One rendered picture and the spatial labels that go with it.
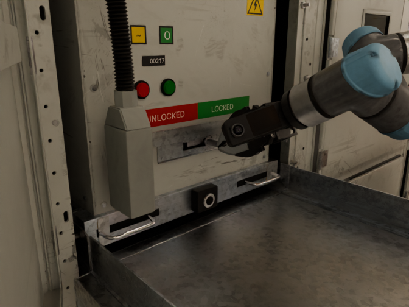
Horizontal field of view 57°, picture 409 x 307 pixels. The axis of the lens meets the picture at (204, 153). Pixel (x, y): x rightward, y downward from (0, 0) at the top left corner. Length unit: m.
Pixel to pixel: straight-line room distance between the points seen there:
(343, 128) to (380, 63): 0.61
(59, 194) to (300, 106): 0.40
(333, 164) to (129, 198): 0.71
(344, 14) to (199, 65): 0.46
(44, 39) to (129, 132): 0.17
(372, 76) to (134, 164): 0.36
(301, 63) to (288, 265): 0.50
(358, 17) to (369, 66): 0.60
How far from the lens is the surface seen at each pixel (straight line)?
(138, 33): 0.69
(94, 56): 0.65
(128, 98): 0.58
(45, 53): 0.58
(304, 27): 0.97
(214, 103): 0.81
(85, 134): 0.66
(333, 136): 1.12
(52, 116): 0.58
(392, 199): 0.88
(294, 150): 1.01
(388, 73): 0.57
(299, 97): 0.61
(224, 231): 0.79
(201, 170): 0.82
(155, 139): 0.68
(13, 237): 0.42
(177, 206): 0.79
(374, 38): 0.75
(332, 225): 0.86
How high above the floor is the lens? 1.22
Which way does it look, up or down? 17 degrees down
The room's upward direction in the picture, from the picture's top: straight up
